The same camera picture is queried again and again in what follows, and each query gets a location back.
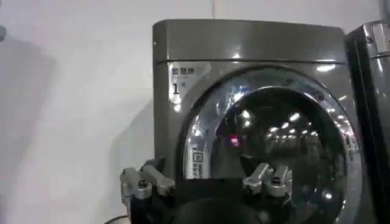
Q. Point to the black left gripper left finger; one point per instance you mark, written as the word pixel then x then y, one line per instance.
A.
pixel 146 181

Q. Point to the round glass dryer door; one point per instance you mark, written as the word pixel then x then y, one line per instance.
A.
pixel 274 137

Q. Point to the grey dryer numbered one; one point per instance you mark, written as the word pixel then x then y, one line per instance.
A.
pixel 189 91

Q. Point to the grey dryer with dark side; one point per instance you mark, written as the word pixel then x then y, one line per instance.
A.
pixel 370 106

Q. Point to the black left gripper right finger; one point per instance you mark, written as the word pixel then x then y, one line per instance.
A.
pixel 268 179

